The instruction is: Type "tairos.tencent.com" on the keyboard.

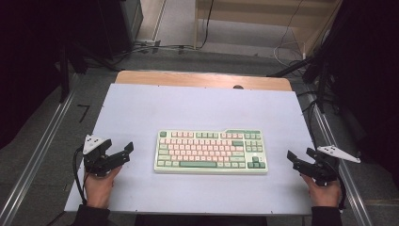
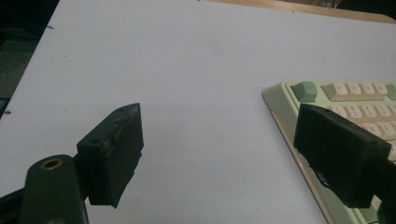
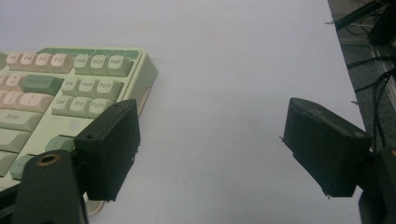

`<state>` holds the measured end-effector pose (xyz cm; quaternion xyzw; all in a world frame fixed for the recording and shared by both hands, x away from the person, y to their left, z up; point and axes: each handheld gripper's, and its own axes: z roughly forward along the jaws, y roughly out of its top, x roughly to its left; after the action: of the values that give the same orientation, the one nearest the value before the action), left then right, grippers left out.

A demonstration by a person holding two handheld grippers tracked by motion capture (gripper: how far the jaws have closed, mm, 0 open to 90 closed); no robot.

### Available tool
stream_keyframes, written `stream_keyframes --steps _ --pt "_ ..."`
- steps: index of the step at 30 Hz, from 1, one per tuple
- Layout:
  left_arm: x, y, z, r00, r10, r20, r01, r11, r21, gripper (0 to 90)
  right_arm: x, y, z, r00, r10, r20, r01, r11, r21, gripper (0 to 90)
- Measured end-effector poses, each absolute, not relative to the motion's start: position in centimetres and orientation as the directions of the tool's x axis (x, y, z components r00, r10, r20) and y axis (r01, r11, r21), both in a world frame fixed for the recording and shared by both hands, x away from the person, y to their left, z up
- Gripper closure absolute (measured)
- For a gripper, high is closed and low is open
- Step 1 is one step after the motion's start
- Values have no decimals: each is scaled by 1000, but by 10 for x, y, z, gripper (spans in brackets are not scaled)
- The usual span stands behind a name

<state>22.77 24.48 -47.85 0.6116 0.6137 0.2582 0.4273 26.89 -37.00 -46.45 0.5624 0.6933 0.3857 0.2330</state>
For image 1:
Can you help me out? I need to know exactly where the wooden table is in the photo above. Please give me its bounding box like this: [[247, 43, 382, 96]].
[[115, 70, 294, 92]]

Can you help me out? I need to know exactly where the wooden shelf unit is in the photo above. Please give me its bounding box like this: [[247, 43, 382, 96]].
[[193, 0, 343, 59]]

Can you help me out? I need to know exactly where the black metal stand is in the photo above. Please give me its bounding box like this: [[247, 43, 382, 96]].
[[267, 46, 334, 114], [57, 43, 83, 103]]

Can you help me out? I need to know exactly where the white table board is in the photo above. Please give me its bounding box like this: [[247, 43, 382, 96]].
[[64, 83, 338, 218]]

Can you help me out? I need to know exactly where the black floor cable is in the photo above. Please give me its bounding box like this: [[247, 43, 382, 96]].
[[199, 0, 215, 50]]

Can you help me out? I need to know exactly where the white floor cable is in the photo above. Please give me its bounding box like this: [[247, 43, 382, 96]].
[[273, 0, 307, 69]]

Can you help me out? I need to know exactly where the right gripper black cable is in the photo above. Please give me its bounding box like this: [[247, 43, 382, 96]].
[[337, 175, 347, 211]]

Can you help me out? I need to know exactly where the metal floor rail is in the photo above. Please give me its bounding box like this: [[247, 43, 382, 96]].
[[0, 73, 78, 226], [305, 93, 375, 226]]

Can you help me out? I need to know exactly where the person's left hand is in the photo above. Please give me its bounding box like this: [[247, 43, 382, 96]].
[[84, 166, 122, 208]]

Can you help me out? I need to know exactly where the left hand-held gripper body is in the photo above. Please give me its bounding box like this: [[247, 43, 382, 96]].
[[82, 135, 116, 178]]

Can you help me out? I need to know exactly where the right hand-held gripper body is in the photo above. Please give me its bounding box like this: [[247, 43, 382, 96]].
[[309, 144, 361, 186]]

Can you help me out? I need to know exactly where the bundle of floor cables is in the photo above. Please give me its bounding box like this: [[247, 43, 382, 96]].
[[116, 39, 196, 64]]

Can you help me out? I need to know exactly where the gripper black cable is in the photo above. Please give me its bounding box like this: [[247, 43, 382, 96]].
[[72, 145, 90, 206], [337, 175, 347, 211]]

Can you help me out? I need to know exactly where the person's right hand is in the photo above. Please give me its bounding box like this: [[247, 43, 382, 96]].
[[301, 174, 343, 207]]

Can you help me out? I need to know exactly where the green and pink keyboard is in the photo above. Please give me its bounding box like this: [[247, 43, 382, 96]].
[[153, 128, 269, 175]]

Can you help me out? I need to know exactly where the black cabinet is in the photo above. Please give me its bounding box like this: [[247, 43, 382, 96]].
[[97, 0, 145, 60]]

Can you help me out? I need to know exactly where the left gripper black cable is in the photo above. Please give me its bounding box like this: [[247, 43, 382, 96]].
[[72, 145, 90, 206]]

